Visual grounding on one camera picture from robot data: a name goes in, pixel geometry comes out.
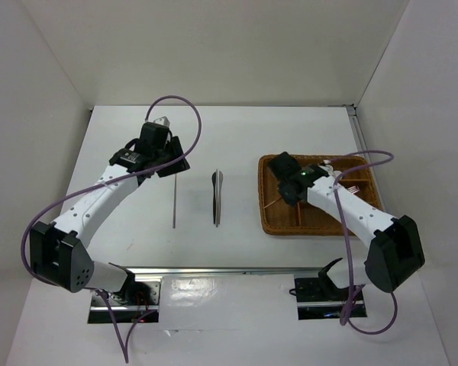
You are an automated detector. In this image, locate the copper chopstick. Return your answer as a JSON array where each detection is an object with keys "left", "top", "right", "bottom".
[{"left": 263, "top": 197, "right": 283, "bottom": 210}]

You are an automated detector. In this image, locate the steel fork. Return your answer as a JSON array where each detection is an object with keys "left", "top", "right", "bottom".
[{"left": 347, "top": 185, "right": 360, "bottom": 194}]

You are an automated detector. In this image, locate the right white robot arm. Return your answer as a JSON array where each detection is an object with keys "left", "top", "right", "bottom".
[{"left": 268, "top": 152, "right": 425, "bottom": 299}]

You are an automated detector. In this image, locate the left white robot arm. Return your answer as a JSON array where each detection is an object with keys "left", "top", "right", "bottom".
[{"left": 30, "top": 117, "right": 189, "bottom": 304}]

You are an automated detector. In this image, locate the silver chopstick far left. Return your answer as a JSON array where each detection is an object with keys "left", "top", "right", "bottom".
[{"left": 172, "top": 174, "right": 177, "bottom": 229}]

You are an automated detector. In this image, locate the silver chopstick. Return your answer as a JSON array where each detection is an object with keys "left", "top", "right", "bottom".
[
  {"left": 172, "top": 174, "right": 177, "bottom": 229},
  {"left": 214, "top": 169, "right": 220, "bottom": 227}
]

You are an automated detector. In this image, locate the silver chopstick middle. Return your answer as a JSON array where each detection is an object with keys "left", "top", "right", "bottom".
[{"left": 214, "top": 169, "right": 220, "bottom": 227}]

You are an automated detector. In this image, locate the silver knife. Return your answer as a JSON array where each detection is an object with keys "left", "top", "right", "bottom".
[{"left": 217, "top": 171, "right": 224, "bottom": 226}]

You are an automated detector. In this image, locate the wicker cutlery tray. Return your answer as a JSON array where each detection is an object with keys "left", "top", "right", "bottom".
[{"left": 258, "top": 154, "right": 382, "bottom": 236}]

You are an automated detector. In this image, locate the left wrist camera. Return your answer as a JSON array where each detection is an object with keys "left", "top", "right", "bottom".
[{"left": 150, "top": 116, "right": 170, "bottom": 129}]

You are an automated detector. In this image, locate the aluminium rail right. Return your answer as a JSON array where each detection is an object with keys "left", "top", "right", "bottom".
[{"left": 344, "top": 104, "right": 367, "bottom": 151}]

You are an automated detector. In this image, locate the aluminium rail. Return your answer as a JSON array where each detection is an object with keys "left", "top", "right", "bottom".
[
  {"left": 126, "top": 267, "right": 323, "bottom": 277},
  {"left": 344, "top": 104, "right": 367, "bottom": 151}
]

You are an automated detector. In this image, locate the aluminium rail front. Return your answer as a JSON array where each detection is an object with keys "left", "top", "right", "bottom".
[{"left": 126, "top": 267, "right": 323, "bottom": 277}]

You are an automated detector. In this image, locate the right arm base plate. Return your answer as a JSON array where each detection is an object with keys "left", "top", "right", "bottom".
[{"left": 289, "top": 278, "right": 349, "bottom": 320}]

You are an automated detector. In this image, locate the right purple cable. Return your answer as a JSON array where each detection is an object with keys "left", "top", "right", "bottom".
[{"left": 320, "top": 149, "right": 398, "bottom": 336}]

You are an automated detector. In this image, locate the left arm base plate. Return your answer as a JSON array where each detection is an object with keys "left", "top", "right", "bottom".
[{"left": 87, "top": 281, "right": 161, "bottom": 324}]

